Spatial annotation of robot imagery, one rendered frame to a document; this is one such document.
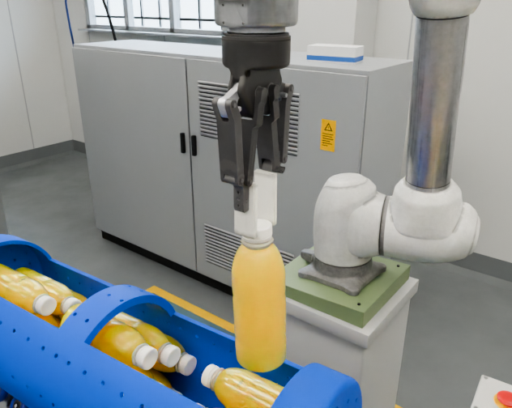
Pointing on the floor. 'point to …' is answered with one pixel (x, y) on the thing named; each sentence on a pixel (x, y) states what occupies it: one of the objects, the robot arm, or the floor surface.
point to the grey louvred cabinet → (386, 99)
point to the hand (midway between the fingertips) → (256, 203)
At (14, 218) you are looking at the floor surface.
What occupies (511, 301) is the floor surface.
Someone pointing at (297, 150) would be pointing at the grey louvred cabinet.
